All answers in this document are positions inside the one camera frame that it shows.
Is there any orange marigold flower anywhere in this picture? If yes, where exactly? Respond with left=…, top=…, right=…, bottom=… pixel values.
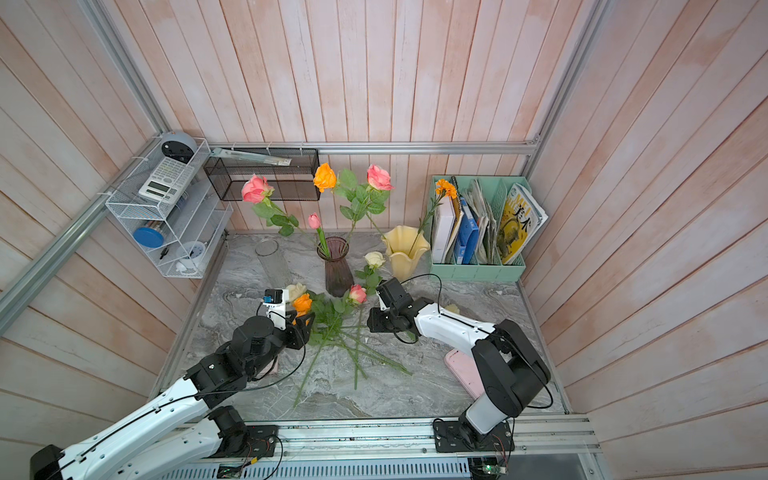
left=417, top=179, right=460, bottom=258

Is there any large pink rose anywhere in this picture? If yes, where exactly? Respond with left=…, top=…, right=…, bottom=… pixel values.
left=241, top=175, right=299, bottom=237

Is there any yellow orange rose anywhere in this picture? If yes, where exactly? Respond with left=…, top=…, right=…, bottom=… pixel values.
left=313, top=163, right=337, bottom=193

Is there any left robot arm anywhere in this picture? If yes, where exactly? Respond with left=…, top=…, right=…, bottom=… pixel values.
left=30, top=288, right=314, bottom=479

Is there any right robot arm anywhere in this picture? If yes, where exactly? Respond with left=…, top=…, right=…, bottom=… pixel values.
left=367, top=278, right=551, bottom=453

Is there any orange rose on table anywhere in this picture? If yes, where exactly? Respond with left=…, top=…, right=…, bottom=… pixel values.
left=293, top=289, right=411, bottom=407

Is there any small pink rose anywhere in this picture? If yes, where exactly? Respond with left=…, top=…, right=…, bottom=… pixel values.
left=348, top=284, right=367, bottom=389

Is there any small cream rose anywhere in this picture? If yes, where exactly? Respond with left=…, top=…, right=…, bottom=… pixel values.
left=364, top=251, right=385, bottom=270

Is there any dark purple glass vase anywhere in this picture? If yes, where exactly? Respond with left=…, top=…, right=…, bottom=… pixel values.
left=316, top=236, right=354, bottom=298

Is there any yellow ruffled vase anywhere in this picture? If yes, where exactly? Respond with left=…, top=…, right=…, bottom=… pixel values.
left=384, top=225, right=431, bottom=281

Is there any pink calculator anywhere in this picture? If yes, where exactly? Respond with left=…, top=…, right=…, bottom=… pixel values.
left=444, top=349, right=485, bottom=399

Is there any blue folder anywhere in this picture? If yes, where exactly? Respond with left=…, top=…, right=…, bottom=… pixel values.
left=454, top=199, right=479, bottom=265

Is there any white binder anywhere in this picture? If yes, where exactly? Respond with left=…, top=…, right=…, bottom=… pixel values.
left=432, top=196, right=456, bottom=264

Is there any pink tulip bud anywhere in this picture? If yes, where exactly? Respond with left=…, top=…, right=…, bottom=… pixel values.
left=308, top=213, right=330, bottom=258

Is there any mint green file organizer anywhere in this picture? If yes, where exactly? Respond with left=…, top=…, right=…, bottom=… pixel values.
left=430, top=175, right=530, bottom=283

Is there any yellow cover magazine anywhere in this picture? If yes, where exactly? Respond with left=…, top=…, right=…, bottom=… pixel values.
left=496, top=184, right=548, bottom=265

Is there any blue lid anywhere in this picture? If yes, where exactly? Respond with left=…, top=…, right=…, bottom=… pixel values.
left=132, top=226, right=165, bottom=249

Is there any white desk calculator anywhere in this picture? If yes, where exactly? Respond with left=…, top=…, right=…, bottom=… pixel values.
left=138, top=157, right=194, bottom=204

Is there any round grey speaker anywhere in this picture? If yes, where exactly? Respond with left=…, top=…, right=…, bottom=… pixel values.
left=161, top=132, right=198, bottom=164

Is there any black wire basket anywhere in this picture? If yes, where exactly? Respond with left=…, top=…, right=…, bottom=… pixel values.
left=204, top=147, right=320, bottom=202

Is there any white wire shelf rack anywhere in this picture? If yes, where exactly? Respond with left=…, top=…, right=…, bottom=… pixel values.
left=106, top=135, right=232, bottom=279

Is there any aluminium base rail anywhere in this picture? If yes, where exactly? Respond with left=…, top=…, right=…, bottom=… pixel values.
left=155, top=413, right=601, bottom=480

